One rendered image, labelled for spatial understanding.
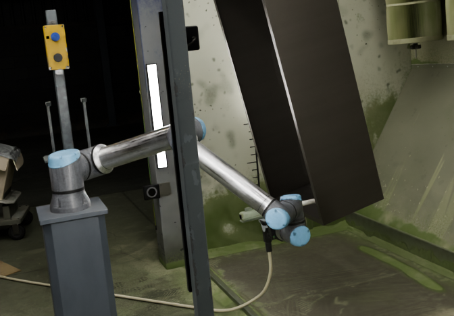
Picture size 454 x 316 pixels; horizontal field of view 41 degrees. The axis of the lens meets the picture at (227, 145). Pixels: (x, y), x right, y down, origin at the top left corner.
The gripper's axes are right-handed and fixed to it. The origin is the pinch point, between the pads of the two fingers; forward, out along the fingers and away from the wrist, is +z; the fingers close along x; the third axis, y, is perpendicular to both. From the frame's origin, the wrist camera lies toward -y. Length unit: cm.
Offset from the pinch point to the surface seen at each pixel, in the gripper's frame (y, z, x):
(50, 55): -96, 111, -70
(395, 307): 51, -26, 48
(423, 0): -94, 41, 143
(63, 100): -69, 118, -67
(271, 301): 46.7, 13.4, 2.8
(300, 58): -71, -17, 22
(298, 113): -47, -15, 18
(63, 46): -100, 110, -62
